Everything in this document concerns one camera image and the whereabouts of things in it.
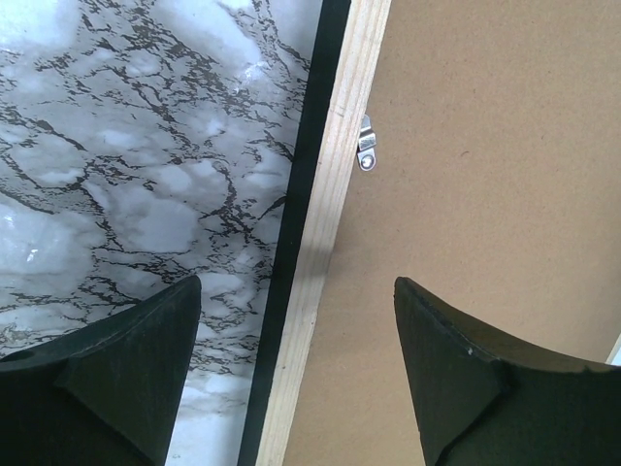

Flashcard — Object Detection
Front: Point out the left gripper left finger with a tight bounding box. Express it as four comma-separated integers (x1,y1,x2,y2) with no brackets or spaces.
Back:
1,276,201,465

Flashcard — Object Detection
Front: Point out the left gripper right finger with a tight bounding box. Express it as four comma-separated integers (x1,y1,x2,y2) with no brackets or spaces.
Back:
394,277,620,465

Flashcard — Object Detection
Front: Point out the brown backing board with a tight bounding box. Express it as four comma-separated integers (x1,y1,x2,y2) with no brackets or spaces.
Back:
284,1,620,465

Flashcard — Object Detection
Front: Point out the wooden picture frame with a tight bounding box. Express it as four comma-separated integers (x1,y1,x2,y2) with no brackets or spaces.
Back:
237,1,391,465

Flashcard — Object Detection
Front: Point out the silver turn clip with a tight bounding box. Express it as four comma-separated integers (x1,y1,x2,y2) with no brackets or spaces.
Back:
356,115,376,172

